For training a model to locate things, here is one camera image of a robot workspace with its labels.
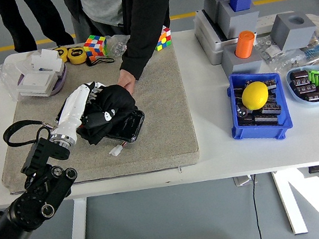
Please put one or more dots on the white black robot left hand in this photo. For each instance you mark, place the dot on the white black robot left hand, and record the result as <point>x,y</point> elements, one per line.
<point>74,108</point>

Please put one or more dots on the person's left hand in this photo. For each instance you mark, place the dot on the person's left hand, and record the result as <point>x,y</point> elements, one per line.
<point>127,80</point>

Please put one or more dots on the black rag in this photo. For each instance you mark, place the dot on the black rag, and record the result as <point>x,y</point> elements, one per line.
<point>116,99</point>

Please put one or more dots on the black glossy panel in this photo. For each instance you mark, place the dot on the black glossy panel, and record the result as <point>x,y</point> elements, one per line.
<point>131,127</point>

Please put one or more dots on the person's left forearm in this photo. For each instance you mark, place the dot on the person's left forearm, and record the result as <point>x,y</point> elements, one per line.
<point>142,49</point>

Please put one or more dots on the clear bag of metal nuts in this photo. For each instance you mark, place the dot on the clear bag of metal nuts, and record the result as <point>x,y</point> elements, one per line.
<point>117,45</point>

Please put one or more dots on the colourful puzzle cube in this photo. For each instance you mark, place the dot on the colourful puzzle cube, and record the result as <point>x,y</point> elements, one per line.
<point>164,40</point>
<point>94,46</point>

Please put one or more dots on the grey-brown mat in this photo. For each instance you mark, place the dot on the grey-brown mat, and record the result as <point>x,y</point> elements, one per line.
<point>154,126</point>

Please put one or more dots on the yellow tape measure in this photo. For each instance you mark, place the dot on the yellow tape measure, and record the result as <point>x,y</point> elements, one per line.
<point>61,53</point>
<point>77,55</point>

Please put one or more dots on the white folded carton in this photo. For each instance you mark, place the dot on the white folded carton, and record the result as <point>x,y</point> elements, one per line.
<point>47,60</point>

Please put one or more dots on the white small lid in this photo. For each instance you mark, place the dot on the white small lid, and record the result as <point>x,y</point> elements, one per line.
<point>24,68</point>

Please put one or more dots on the clear plastic bag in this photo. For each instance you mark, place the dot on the clear plastic bag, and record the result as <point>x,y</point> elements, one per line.
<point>6,74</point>

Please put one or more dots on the person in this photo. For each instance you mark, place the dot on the person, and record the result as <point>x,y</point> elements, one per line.
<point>101,1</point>
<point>15,15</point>

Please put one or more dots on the grey flat case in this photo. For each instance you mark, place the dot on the grey flat case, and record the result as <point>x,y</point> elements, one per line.
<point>204,39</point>

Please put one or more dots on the grey holder block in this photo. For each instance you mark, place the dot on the grey holder block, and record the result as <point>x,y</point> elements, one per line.
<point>209,4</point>
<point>242,65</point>
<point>238,23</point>

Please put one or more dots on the white table leg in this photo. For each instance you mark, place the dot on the white table leg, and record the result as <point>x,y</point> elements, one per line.
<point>78,229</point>
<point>289,202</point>

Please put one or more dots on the orange cylinder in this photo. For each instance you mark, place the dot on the orange cylinder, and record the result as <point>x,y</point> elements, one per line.
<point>245,45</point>

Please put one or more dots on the yellow lemon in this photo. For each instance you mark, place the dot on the yellow lemon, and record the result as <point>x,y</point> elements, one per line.
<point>254,95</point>

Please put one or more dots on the blue plastic bin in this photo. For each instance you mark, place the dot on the blue plastic bin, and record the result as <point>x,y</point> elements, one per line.
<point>262,133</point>

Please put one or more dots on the clear bag of small parts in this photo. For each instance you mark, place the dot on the clear bag of small parts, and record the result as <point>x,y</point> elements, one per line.
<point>270,50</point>

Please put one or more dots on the grey box under table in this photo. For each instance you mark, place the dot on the grey box under table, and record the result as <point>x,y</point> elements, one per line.
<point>243,180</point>

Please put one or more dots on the clear bag of screws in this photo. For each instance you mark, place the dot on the clear bag of screws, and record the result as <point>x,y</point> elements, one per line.
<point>291,60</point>

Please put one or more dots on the light blue bowl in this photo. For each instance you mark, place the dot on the light blue bowl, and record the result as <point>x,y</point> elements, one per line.
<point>295,98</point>

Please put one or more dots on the grey block with round hole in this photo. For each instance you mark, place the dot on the grey block with round hole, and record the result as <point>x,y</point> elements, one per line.
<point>294,34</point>

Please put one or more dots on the bag of blue resistors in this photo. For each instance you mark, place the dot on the bag of blue resistors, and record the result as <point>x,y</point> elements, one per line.
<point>313,49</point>

